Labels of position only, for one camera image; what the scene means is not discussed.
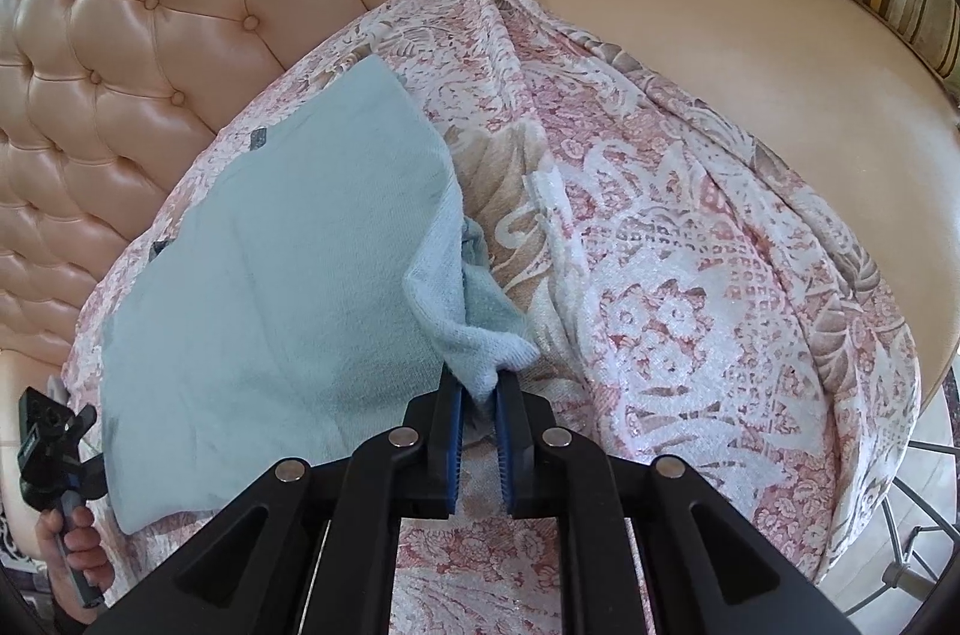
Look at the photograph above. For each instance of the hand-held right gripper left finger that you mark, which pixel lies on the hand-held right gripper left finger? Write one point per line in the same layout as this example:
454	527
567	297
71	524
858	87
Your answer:
450	447

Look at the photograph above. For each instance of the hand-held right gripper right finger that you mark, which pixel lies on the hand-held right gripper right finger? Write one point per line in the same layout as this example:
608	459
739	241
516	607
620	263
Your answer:
504	447

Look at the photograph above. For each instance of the light blue sweater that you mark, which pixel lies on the light blue sweater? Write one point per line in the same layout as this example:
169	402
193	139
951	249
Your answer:
262	305

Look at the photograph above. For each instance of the person's left forearm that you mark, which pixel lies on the person's left forearm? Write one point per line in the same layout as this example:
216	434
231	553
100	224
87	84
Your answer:
64	612

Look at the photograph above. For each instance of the person's left hand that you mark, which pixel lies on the person's left hand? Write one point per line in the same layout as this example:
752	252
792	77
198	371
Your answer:
52	545

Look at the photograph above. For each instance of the light grey garment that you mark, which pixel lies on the light grey garment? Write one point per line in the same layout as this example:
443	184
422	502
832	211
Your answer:
56	389

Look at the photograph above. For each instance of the pink floral blanket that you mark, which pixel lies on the pink floral blanket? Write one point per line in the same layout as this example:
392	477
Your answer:
675	268

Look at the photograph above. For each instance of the glass table with metal legs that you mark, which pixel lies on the glass table with metal legs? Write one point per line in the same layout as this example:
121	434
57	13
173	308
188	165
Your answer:
896	530

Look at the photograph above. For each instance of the beige tufted leather sofa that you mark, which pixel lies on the beige tufted leather sofa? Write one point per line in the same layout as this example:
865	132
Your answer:
150	5

